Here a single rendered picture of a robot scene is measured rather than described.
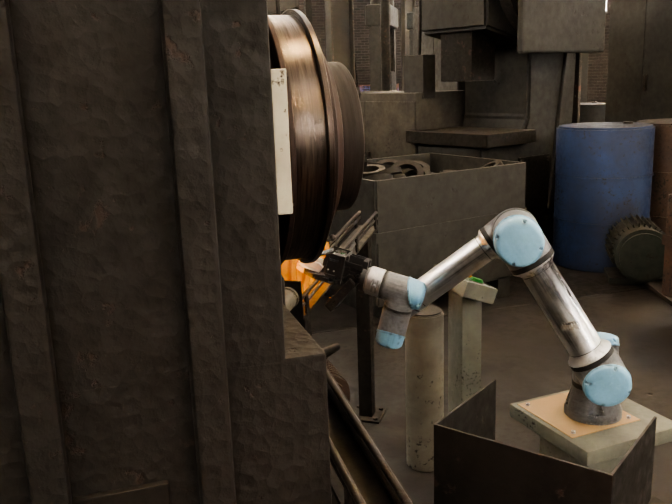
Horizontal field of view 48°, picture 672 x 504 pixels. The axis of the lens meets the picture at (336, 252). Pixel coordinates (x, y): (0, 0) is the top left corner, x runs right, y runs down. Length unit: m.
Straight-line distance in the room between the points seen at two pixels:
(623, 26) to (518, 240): 4.86
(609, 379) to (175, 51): 1.40
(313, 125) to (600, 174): 3.65
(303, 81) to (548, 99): 4.27
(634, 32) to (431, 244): 3.21
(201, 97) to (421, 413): 1.67
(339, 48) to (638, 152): 6.24
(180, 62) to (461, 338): 1.70
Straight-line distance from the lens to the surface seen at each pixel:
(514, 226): 1.83
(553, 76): 5.46
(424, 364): 2.32
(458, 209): 3.91
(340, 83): 1.35
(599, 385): 1.96
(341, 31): 10.41
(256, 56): 0.92
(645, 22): 6.43
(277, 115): 0.93
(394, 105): 5.49
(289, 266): 1.94
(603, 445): 2.06
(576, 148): 4.77
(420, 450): 2.44
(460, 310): 2.38
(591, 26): 5.30
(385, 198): 3.60
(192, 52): 0.88
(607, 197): 4.76
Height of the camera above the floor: 1.23
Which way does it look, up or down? 13 degrees down
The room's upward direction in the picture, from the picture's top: 2 degrees counter-clockwise
